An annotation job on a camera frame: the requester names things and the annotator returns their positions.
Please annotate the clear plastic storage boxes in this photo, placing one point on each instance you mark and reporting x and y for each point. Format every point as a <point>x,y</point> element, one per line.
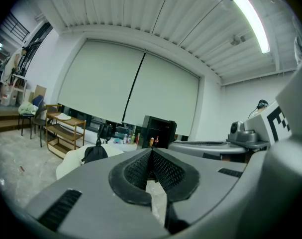
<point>7,96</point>

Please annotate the wooden shelf rack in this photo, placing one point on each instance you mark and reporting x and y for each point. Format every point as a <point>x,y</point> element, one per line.
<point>66,133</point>

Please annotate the small red scrap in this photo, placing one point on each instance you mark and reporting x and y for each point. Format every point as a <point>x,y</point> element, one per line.
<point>22,169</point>

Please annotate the white insole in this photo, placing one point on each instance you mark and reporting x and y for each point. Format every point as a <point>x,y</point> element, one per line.
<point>61,116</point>
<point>67,118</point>

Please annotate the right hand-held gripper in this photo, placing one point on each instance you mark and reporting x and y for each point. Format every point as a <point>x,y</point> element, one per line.
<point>270,123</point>

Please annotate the black round-back chair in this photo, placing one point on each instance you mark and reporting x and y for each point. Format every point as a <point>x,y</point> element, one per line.
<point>40,122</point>

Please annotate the green drink bottle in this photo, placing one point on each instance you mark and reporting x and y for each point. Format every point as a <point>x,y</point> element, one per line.
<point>133,139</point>

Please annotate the small white table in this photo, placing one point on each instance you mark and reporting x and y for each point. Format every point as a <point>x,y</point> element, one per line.
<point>19,76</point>

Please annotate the blue cushion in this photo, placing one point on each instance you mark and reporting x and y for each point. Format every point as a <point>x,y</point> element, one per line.
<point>37,101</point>

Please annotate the grey gripper camera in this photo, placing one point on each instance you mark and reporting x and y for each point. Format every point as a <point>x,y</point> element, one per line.
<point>241,132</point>

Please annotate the teal cloth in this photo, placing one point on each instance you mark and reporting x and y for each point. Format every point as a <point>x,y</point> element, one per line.
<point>118,140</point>

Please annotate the long ceiling light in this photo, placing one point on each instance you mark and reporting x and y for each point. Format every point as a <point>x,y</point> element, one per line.
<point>255,21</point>

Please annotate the white spray bottle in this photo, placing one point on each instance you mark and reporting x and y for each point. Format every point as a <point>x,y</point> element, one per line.
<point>125,139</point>

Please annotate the cardboard sheet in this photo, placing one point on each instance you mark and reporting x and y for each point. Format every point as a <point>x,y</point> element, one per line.
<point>40,89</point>

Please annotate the light green cloth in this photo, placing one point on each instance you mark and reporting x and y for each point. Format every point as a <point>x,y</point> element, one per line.
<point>27,108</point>

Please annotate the orange drink bottle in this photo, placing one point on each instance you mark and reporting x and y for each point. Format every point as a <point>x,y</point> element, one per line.
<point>152,141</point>

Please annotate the black metal chair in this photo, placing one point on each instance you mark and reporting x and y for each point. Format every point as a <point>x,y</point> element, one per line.
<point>25,117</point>

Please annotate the dark cola bottle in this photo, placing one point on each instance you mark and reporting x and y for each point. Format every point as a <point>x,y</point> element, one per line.
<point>157,140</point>

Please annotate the black handbag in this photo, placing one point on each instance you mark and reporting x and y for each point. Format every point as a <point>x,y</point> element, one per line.
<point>104,131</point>

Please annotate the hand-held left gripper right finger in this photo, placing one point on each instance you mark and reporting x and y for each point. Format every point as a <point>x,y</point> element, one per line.
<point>208,183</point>

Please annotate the wooden step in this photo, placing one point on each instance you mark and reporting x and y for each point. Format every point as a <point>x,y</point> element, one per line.
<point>4,122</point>

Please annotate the person's beige shirt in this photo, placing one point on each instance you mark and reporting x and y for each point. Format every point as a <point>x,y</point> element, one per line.
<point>299,48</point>

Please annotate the red label bottle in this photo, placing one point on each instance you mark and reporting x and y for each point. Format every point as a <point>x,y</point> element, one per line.
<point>129,140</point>

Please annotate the black mini fridge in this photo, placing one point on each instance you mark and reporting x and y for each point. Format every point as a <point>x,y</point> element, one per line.
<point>163,128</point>

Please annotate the small round ceiling sensor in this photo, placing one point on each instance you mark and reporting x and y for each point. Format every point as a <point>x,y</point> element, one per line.
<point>243,38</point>

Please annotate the red snack box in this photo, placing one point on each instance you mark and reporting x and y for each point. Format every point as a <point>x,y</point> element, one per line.
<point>137,139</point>

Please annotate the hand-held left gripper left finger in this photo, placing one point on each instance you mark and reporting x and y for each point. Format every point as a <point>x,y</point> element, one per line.
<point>91,195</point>

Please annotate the white roller blind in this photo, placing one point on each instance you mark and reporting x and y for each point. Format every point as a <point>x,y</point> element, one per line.
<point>165,96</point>
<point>98,81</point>

